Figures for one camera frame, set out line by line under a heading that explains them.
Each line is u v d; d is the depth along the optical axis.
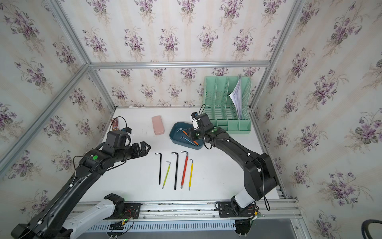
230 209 0.73
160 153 0.93
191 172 0.87
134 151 0.64
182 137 1.01
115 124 1.08
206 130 0.65
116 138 0.53
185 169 0.88
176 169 0.87
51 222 0.38
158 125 1.09
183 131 1.04
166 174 0.86
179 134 1.04
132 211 0.72
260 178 0.43
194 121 0.73
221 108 1.21
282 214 0.73
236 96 0.92
